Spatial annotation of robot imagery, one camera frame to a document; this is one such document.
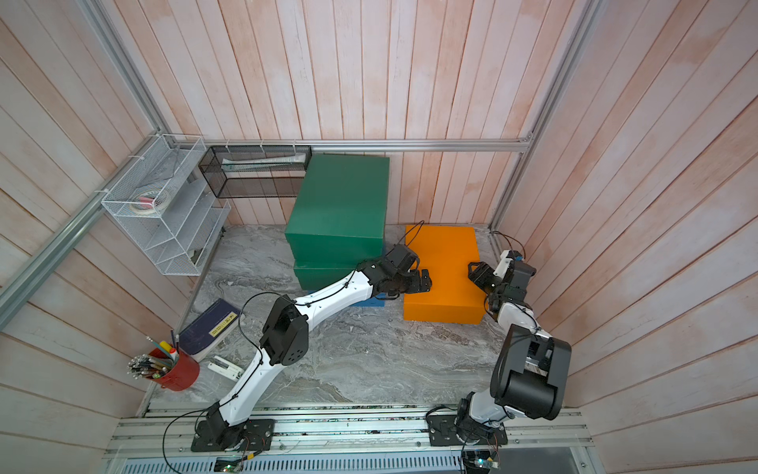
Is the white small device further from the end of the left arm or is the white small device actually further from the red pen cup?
the end of the left arm

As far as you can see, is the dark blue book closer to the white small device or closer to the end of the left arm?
the white small device

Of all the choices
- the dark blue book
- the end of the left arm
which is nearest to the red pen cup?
the dark blue book

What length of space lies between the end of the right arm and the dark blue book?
2.51 feet

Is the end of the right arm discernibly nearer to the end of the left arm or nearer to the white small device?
the end of the left arm

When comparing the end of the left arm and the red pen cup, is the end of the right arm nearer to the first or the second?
the end of the left arm

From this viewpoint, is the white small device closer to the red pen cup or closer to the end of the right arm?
the red pen cup

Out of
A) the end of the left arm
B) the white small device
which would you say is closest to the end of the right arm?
the end of the left arm

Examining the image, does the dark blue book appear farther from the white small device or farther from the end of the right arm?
the end of the right arm

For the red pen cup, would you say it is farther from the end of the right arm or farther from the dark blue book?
the end of the right arm

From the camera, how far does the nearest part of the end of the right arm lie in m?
0.70

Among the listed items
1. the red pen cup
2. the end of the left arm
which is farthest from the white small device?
the end of the left arm

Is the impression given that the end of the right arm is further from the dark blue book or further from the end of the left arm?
the dark blue book

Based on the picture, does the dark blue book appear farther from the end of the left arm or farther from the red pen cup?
the end of the left arm

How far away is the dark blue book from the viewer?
2.87 ft
